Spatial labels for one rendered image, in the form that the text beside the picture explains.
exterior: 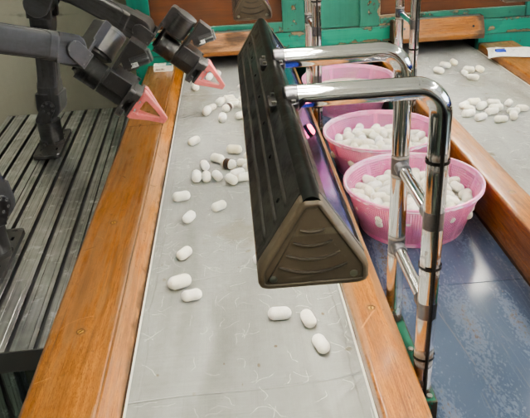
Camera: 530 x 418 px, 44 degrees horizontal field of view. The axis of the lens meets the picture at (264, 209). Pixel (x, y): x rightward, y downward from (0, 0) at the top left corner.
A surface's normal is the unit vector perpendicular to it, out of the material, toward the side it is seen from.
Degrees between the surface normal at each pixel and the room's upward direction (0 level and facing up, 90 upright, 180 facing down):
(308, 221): 90
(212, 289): 0
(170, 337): 0
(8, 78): 90
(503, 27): 90
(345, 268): 90
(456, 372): 0
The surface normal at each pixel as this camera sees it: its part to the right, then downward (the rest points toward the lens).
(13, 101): 0.10, 0.45
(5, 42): 0.76, 0.31
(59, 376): -0.05, -0.89
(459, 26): 0.03, 0.06
